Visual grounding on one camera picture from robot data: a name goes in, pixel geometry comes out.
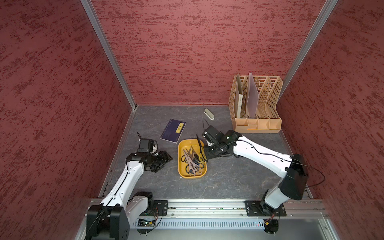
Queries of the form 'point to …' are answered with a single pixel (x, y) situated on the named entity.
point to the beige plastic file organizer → (267, 119)
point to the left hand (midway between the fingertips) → (168, 164)
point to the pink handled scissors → (193, 167)
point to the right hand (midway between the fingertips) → (208, 156)
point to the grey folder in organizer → (252, 97)
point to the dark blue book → (173, 131)
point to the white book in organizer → (239, 98)
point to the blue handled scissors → (195, 158)
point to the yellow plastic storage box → (183, 164)
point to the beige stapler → (208, 113)
